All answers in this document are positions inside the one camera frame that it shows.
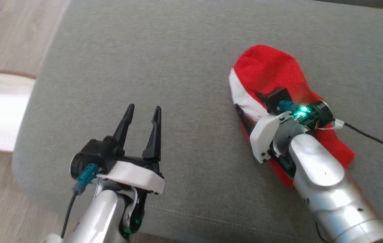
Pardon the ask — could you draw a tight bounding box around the right black cable teal plug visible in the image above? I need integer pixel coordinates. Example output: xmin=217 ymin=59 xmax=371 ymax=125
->
xmin=278 ymin=100 xmax=383 ymax=160

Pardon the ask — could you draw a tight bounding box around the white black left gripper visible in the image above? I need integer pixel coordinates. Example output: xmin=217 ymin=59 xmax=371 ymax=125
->
xmin=96 ymin=104 xmax=165 ymax=195

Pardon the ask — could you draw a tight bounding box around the black cable teal plug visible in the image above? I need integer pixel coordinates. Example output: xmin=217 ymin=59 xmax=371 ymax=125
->
xmin=60 ymin=164 xmax=98 ymax=239
xmin=278 ymin=100 xmax=383 ymax=160

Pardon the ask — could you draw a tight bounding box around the red shorts white stripe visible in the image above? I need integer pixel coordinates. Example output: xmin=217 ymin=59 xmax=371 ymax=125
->
xmin=228 ymin=45 xmax=355 ymax=187

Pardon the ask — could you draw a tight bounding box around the white laundry basket brown rim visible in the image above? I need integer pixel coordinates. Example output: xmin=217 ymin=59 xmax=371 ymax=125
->
xmin=0 ymin=70 xmax=37 ymax=154

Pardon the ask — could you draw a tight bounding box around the left black cable teal plug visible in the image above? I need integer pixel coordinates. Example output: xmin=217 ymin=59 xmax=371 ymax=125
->
xmin=60 ymin=164 xmax=98 ymax=239

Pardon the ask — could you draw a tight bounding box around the yellow and grey sofa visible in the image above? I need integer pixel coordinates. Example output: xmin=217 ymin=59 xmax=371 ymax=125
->
xmin=12 ymin=0 xmax=383 ymax=243

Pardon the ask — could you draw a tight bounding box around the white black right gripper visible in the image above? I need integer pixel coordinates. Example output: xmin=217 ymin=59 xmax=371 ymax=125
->
xmin=234 ymin=104 xmax=295 ymax=164

